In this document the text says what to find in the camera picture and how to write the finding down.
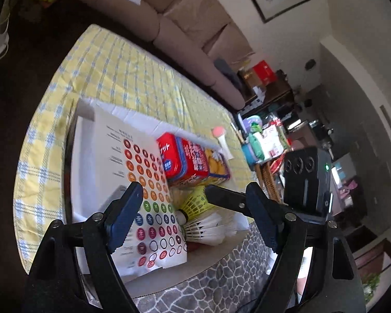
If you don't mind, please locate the colourful sticker sheet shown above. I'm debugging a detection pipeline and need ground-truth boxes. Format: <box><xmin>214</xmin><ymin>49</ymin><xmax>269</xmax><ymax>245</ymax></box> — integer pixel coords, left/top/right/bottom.
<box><xmin>73</xmin><ymin>107</ymin><xmax>188</xmax><ymax>282</ymax></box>

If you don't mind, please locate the red cardboard box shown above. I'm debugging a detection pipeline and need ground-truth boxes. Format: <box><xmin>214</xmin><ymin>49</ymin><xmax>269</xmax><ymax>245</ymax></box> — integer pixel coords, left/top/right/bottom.
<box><xmin>252</xmin><ymin>60</ymin><xmax>277</xmax><ymax>85</ymax></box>

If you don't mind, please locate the white red-print packet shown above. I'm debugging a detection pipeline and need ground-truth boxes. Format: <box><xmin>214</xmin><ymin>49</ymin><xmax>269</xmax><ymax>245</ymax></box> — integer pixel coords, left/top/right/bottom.
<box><xmin>262</xmin><ymin>125</ymin><xmax>289</xmax><ymax>160</ymax></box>

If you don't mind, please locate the blue round container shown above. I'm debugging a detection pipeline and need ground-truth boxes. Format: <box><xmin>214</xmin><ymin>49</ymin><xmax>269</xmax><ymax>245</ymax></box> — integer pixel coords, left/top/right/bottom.
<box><xmin>242</xmin><ymin>140</ymin><xmax>258</xmax><ymax>165</ymax></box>

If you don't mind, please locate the white storage box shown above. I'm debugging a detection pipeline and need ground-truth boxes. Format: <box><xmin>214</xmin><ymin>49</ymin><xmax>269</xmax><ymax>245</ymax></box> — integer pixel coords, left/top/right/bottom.
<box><xmin>63</xmin><ymin>96</ymin><xmax>253</xmax><ymax>289</ymax></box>

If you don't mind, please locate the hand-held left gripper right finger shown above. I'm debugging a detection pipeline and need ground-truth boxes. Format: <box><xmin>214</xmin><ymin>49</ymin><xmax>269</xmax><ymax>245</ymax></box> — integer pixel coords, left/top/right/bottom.
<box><xmin>246</xmin><ymin>182</ymin><xmax>367</xmax><ymax>313</ymax></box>

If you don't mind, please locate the green packet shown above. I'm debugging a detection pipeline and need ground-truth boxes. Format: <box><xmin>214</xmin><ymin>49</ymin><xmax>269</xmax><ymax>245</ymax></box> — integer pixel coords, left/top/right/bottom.
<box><xmin>248</xmin><ymin>130</ymin><xmax>264</xmax><ymax>160</ymax></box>

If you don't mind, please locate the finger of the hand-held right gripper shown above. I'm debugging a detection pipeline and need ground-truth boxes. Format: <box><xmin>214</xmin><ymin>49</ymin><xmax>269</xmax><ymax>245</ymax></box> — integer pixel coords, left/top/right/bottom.
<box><xmin>205</xmin><ymin>184</ymin><xmax>255</xmax><ymax>217</ymax></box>

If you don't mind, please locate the dark cloth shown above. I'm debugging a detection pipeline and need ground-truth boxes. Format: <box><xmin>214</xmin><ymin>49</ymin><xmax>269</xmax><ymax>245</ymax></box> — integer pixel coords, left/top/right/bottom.
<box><xmin>213</xmin><ymin>58</ymin><xmax>235</xmax><ymax>82</ymax></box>

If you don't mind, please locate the dark wooden cabinet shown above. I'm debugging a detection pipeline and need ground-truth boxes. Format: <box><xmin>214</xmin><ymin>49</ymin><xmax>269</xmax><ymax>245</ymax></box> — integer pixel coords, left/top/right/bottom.
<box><xmin>264</xmin><ymin>70</ymin><xmax>295</xmax><ymax>111</ymax></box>

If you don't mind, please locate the green houseplant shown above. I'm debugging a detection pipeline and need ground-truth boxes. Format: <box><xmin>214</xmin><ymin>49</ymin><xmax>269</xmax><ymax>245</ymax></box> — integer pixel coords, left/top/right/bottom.
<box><xmin>362</xmin><ymin>272</ymin><xmax>382</xmax><ymax>304</ymax></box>

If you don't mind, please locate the white feather shuttlecock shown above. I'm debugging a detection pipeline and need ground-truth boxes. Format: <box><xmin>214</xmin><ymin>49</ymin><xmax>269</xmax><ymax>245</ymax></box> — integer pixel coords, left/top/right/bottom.
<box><xmin>182</xmin><ymin>223</ymin><xmax>227</xmax><ymax>246</ymax></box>
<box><xmin>199</xmin><ymin>213</ymin><xmax>248</xmax><ymax>235</ymax></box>

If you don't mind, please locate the brown wicker basket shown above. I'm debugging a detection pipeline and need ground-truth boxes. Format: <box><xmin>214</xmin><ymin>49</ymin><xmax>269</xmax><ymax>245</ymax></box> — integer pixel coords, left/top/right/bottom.
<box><xmin>254</xmin><ymin>161</ymin><xmax>282</xmax><ymax>203</ymax></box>

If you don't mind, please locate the pink-capped white bottle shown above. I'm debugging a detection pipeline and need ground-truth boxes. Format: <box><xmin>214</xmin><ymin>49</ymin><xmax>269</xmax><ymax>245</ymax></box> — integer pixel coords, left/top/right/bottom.
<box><xmin>211</xmin><ymin>125</ymin><xmax>234</xmax><ymax>160</ymax></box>

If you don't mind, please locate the purple green lidded container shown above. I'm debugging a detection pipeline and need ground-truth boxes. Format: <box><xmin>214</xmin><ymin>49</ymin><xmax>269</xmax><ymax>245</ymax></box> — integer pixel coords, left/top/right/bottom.
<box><xmin>243</xmin><ymin>116</ymin><xmax>263</xmax><ymax>134</ymax></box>

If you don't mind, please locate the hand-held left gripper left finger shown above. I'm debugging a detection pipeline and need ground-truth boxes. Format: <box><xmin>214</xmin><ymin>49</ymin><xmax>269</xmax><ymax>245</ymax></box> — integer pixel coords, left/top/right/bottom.
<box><xmin>23</xmin><ymin>182</ymin><xmax>144</xmax><ymax>313</ymax></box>

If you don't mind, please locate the red biscuit tin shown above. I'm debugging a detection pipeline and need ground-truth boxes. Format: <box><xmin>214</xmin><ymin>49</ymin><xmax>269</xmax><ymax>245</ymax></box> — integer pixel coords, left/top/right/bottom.
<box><xmin>156</xmin><ymin>133</ymin><xmax>230</xmax><ymax>186</ymax></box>

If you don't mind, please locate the brown fabric sofa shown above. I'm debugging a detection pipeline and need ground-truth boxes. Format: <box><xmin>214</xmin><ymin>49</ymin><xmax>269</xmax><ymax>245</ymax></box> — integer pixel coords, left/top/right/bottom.
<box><xmin>75</xmin><ymin>0</ymin><xmax>255</xmax><ymax>110</ymax></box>

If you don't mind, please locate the yellow plaid cloth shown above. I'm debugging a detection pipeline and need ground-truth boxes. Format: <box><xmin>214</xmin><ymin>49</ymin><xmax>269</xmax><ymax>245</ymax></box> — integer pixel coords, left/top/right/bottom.
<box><xmin>15</xmin><ymin>24</ymin><xmax>248</xmax><ymax>274</ymax></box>

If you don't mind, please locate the yellow-green shuttlecock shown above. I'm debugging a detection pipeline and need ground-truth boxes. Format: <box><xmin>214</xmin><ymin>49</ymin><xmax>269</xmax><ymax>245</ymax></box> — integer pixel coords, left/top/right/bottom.
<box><xmin>178</xmin><ymin>186</ymin><xmax>216</xmax><ymax>224</ymax></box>

